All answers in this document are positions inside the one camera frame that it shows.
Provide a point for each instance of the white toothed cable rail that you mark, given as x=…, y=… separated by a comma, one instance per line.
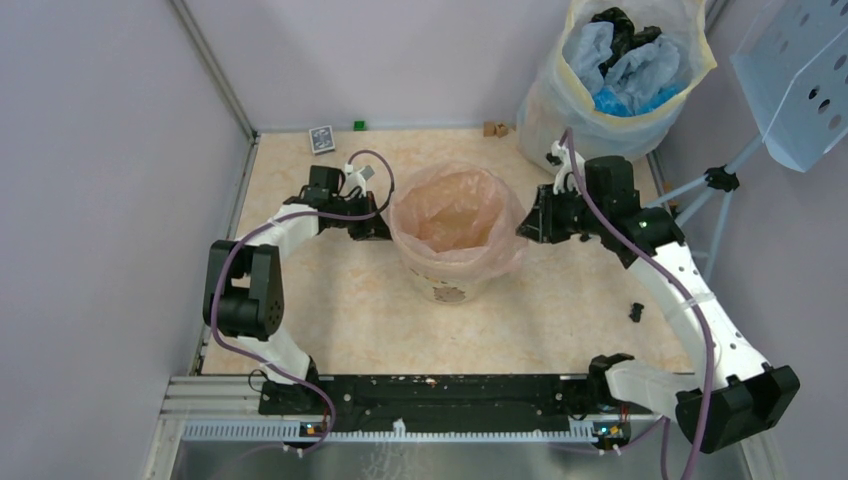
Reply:
x=291, y=432

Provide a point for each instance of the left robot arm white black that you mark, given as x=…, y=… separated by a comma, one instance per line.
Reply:
x=244, y=300

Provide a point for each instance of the black plastic bag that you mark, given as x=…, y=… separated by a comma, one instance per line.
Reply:
x=625, y=37

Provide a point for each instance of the small black clip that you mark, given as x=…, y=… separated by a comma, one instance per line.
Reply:
x=636, y=311

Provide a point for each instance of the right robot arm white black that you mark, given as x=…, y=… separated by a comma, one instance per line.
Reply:
x=735, y=392

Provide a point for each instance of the small wooden blocks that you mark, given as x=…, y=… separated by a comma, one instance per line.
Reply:
x=497, y=129

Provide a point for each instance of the large translucent bag of bags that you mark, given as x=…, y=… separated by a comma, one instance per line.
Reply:
x=561, y=96

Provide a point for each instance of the perforated light blue panel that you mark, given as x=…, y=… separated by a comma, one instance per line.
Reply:
x=792, y=68

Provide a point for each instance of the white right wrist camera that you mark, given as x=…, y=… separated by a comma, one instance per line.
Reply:
x=566, y=161

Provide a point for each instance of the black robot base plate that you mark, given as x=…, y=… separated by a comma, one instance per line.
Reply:
x=466, y=403

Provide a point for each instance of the cream capybara trash bin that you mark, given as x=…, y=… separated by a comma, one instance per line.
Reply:
x=450, y=285

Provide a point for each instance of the light blue tripod stand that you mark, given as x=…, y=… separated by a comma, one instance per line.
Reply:
x=719, y=180

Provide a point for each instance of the aluminium corner frame post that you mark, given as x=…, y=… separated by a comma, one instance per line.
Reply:
x=212, y=67

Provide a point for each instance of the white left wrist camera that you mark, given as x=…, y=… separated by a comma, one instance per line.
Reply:
x=355, y=180

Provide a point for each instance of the blue plastic bag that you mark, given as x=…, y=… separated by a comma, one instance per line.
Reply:
x=609, y=102

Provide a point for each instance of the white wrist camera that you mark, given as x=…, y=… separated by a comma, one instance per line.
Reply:
x=355, y=180
x=566, y=161

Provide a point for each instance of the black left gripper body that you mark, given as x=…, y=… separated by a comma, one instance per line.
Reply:
x=356, y=205

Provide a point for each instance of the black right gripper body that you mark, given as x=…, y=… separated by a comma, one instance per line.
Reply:
x=569, y=214

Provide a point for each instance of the pink plastic trash bag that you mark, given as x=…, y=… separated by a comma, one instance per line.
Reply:
x=457, y=218

